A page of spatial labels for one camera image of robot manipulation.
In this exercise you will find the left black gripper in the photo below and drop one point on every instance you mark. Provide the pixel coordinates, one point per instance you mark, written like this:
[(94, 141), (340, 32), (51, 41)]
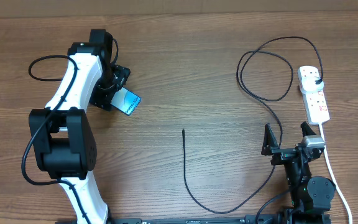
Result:
[(121, 73)]

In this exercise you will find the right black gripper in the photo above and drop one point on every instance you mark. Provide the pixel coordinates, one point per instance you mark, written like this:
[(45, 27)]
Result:
[(269, 146)]

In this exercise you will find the smartphone with light screen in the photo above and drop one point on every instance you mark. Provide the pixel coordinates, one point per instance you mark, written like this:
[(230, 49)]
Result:
[(125, 101)]

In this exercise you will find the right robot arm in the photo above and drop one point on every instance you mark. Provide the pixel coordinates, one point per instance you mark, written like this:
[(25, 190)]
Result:
[(310, 195)]

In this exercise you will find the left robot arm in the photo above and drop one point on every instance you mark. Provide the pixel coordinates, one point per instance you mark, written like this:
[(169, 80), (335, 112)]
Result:
[(61, 136)]

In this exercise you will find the white charger plug adapter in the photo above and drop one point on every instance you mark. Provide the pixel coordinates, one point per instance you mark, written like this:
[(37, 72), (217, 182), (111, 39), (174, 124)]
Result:
[(310, 85)]

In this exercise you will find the white power strip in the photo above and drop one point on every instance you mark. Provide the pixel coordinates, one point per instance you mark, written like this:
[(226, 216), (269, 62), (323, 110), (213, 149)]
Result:
[(315, 103)]

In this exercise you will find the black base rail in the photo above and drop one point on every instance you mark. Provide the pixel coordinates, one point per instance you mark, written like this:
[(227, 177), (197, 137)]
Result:
[(248, 219)]

